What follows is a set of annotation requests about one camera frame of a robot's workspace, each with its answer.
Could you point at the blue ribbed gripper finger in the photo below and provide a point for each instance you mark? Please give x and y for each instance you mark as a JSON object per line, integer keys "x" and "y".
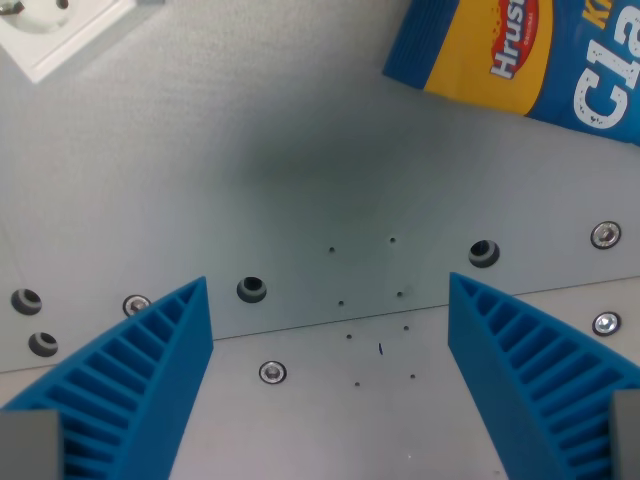
{"x": 145, "y": 370}
{"x": 520, "y": 365}

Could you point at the silver hex socket screw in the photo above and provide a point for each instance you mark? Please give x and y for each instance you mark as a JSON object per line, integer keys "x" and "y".
{"x": 135, "y": 304}
{"x": 606, "y": 323}
{"x": 272, "y": 372}
{"x": 605, "y": 235}

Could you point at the blue yellow snack bag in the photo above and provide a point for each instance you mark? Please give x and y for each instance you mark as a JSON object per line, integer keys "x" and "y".
{"x": 530, "y": 55}

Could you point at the white wall power socket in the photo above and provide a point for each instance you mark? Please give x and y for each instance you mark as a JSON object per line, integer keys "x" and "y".
{"x": 55, "y": 30}

